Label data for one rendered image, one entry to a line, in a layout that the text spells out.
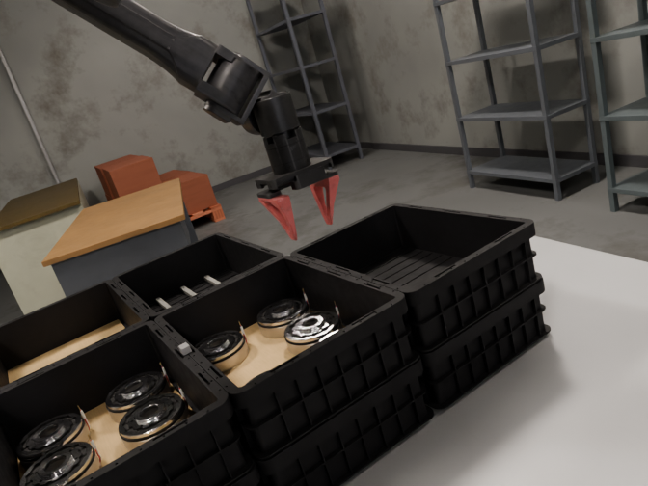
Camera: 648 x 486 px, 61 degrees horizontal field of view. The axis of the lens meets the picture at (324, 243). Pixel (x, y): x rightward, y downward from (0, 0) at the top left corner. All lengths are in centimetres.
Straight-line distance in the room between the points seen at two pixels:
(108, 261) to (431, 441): 230
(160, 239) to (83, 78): 458
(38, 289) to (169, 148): 306
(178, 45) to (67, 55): 659
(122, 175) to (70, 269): 270
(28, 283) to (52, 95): 295
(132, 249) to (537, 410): 234
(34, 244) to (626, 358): 441
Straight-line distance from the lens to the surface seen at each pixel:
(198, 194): 580
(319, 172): 79
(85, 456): 92
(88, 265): 300
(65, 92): 731
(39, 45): 736
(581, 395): 98
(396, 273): 118
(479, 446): 90
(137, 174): 563
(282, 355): 100
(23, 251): 492
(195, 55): 76
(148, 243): 295
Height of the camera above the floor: 129
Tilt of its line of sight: 18 degrees down
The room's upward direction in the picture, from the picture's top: 17 degrees counter-clockwise
